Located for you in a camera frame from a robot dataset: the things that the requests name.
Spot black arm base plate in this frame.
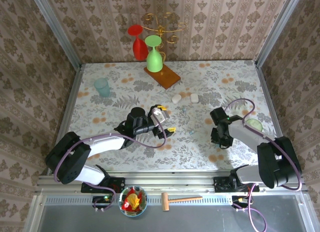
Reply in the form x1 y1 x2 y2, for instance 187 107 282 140
81 176 126 194
213 175 261 193

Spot wooden mallet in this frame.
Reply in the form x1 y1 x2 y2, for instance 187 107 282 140
161 191 204 212

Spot green earbud charging case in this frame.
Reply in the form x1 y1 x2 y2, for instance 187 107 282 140
245 118 264 132

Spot aluminium mounting rail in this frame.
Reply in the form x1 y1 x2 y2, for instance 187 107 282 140
37 170 305 193

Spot aluminium table edge rail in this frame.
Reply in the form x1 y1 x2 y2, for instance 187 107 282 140
254 61 305 179
46 63 84 174

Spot red and yellow wrappers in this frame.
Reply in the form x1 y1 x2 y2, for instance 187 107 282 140
122 188 145 212

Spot teal plastic cup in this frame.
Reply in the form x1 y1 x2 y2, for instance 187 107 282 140
93 77 111 98

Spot gold glass rack stand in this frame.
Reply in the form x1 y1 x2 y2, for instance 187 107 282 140
139 13 187 90

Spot aluminium corner post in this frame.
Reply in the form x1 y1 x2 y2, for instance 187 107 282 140
27 0 82 70
256 0 305 66

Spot small black connector board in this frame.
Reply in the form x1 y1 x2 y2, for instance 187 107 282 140
92 195 113 208
231 195 251 208

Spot grey slotted cable duct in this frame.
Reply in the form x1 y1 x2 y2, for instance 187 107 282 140
44 195 235 205

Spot glass bowl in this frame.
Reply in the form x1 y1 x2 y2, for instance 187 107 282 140
118 185 148 218

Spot red plastic wine glass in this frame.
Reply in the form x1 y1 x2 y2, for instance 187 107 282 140
127 24 149 61

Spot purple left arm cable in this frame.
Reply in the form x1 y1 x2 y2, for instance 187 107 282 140
53 123 168 212

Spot green plastic wine glass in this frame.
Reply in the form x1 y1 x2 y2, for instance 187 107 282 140
144 35 164 73

